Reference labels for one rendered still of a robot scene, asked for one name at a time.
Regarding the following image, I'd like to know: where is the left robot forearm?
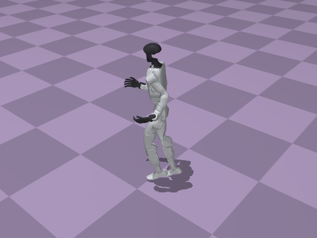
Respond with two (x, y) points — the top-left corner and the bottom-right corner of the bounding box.
(152, 95), (168, 121)

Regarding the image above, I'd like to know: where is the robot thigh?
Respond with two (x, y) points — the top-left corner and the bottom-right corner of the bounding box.
(144, 115), (164, 152)
(157, 107), (172, 147)

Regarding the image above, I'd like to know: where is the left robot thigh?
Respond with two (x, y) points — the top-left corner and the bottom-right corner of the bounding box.
(144, 115), (164, 152)

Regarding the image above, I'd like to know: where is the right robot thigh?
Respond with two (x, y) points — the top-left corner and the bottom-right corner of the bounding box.
(157, 107), (172, 147)

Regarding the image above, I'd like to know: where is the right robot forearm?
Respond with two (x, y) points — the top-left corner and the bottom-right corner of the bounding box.
(140, 84), (148, 91)

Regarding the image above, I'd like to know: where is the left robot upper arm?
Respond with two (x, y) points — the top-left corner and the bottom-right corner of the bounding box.
(146, 71), (169, 98)

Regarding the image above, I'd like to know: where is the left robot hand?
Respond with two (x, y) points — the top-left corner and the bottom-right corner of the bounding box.
(133, 114), (156, 123)

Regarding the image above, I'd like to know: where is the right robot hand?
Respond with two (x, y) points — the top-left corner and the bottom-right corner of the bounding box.
(124, 77), (146, 89)

